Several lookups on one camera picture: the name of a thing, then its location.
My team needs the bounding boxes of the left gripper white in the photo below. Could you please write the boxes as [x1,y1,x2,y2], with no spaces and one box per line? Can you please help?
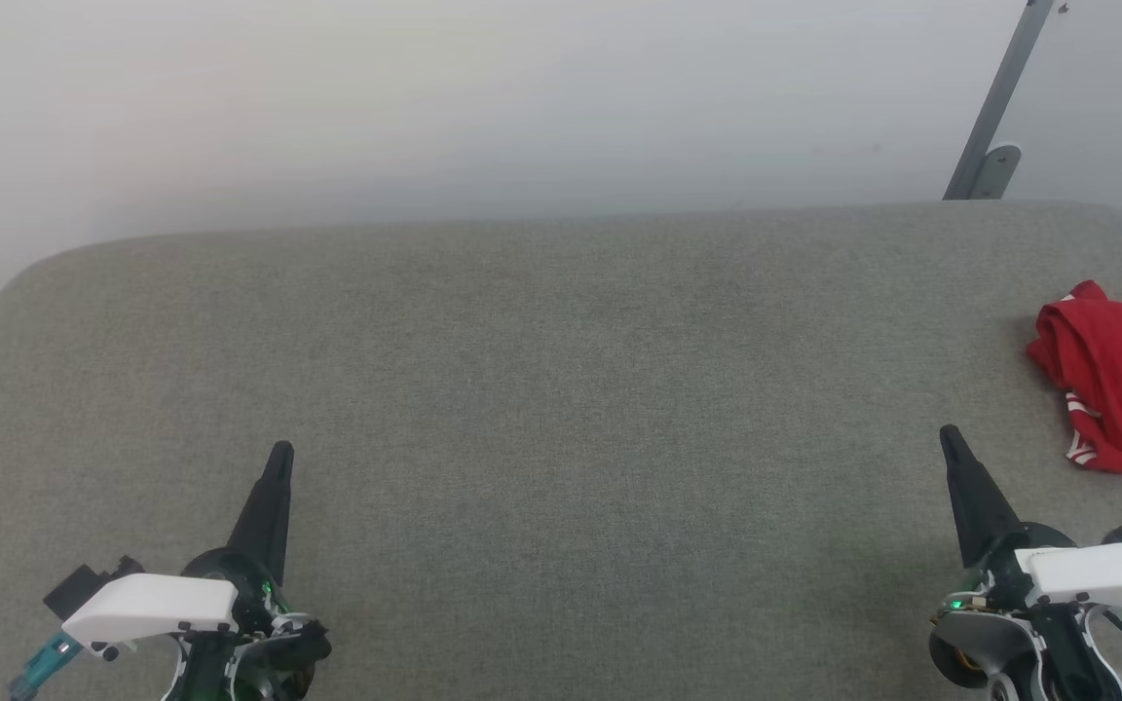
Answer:
[60,440,297,647]

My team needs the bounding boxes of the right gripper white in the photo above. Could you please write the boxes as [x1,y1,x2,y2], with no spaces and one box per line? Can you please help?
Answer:
[938,424,1122,611]

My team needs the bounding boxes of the grey-green fabric sofa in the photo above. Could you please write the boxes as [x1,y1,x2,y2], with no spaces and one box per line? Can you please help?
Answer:
[0,199,1122,701]

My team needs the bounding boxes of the teal left camera connector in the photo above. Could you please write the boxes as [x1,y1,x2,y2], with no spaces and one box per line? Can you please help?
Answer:
[10,630,86,701]

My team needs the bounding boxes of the grey metal wall bracket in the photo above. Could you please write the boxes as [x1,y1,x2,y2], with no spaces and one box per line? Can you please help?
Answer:
[942,0,1060,202]

